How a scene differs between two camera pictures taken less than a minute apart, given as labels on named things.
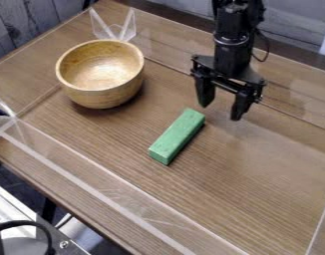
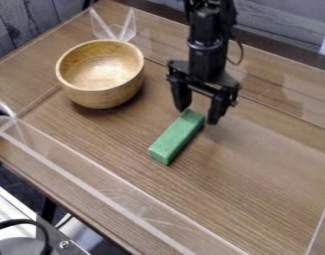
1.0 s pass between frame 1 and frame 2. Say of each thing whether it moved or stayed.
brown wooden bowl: stayed
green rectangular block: stayed
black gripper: moved
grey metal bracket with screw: stayed
